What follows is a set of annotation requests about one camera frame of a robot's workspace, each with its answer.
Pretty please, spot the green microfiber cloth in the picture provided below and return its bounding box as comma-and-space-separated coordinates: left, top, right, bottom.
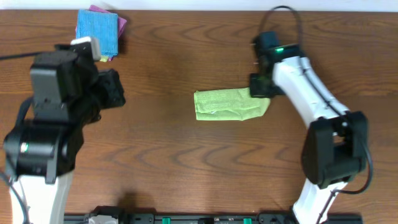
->
193, 88, 271, 121

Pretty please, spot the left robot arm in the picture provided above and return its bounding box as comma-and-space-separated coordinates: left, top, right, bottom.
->
2, 38, 126, 223

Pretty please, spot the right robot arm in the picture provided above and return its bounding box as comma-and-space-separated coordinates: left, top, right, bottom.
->
250, 44, 371, 223

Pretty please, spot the folded light green cloth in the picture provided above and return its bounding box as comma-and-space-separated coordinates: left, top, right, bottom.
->
100, 56, 109, 62

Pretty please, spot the folded blue cloth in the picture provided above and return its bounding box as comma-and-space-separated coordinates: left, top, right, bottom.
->
75, 9, 119, 58

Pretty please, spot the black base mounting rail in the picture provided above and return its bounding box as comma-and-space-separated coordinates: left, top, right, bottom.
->
63, 205, 364, 224

